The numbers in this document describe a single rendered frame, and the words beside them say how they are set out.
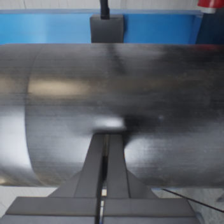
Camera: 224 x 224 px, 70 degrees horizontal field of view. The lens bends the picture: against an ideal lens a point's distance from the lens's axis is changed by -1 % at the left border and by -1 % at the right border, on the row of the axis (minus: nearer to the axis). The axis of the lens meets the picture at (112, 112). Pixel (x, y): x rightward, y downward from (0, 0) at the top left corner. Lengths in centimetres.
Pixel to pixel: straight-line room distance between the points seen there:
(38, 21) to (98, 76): 49
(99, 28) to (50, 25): 19
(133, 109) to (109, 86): 3
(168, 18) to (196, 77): 44
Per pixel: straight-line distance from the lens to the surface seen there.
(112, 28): 51
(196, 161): 19
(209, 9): 48
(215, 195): 65
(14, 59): 21
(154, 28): 61
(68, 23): 61
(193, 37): 63
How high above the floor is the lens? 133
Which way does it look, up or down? level
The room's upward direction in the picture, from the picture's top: 90 degrees counter-clockwise
